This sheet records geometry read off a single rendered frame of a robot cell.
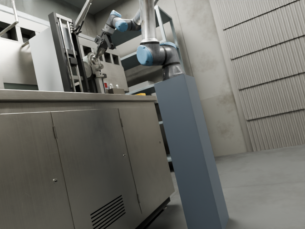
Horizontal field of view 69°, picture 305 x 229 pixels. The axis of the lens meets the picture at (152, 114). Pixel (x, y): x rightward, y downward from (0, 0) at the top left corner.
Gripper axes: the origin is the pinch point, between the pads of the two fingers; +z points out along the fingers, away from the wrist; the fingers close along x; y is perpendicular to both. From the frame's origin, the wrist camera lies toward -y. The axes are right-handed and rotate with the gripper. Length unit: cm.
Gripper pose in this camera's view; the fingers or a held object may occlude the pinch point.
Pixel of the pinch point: (98, 57)
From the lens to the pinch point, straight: 183.1
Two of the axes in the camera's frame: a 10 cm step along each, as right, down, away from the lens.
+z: -5.1, 8.0, 3.2
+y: -7.2, -6.0, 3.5
